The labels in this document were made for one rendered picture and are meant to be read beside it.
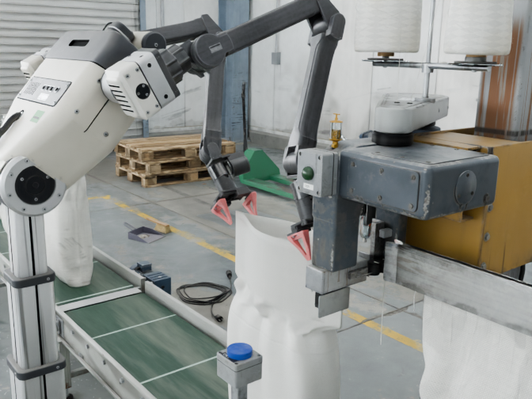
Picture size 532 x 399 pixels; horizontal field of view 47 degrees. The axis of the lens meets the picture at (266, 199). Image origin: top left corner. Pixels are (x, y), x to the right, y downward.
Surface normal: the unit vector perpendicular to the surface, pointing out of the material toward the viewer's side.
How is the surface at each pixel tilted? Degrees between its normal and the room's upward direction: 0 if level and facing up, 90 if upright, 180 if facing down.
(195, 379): 0
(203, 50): 76
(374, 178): 90
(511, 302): 90
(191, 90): 88
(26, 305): 90
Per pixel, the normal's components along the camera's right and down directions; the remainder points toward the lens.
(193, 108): 0.61, 0.21
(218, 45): 0.49, -0.02
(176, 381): 0.02, -0.97
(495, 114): -0.78, 0.14
